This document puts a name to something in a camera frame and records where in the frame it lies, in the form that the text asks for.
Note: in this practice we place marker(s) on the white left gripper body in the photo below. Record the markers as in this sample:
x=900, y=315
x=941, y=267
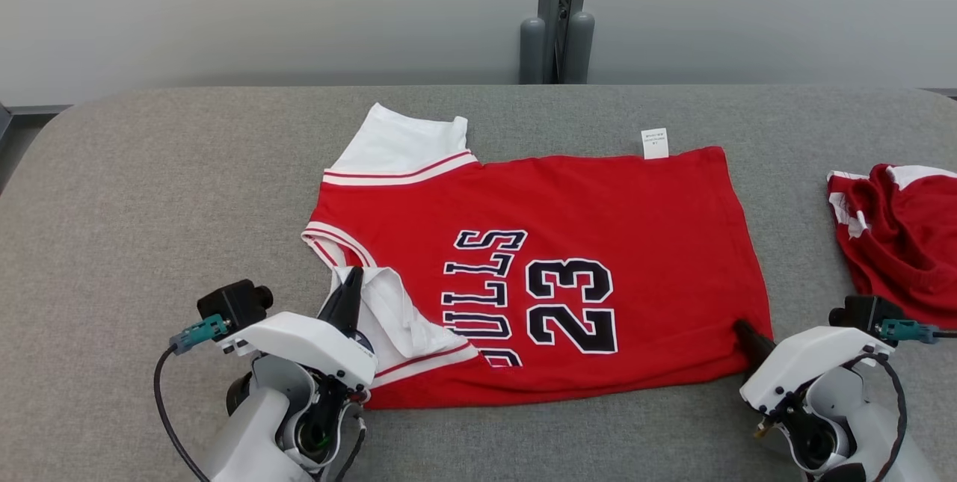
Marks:
x=299, y=340

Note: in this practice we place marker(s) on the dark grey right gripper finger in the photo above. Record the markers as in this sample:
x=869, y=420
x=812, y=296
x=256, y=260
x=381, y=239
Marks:
x=755, y=344

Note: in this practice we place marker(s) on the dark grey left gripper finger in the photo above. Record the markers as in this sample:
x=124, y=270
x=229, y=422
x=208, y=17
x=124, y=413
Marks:
x=344, y=306

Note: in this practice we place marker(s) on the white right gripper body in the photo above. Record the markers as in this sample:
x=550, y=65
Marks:
x=807, y=359

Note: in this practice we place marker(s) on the red shorts with white stripes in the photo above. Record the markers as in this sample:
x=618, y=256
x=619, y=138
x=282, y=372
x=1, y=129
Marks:
x=912, y=243

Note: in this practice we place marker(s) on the red Bulls 23 jersey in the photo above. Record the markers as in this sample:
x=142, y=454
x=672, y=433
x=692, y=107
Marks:
x=598, y=198

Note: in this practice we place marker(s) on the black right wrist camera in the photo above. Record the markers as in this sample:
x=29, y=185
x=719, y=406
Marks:
x=860, y=311

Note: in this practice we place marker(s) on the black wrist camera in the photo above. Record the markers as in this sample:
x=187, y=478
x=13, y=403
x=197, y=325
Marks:
x=860, y=311
x=232, y=303

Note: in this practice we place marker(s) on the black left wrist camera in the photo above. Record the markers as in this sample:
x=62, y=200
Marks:
x=232, y=303

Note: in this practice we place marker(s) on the grey double metal post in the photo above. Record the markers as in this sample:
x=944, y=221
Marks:
x=555, y=19

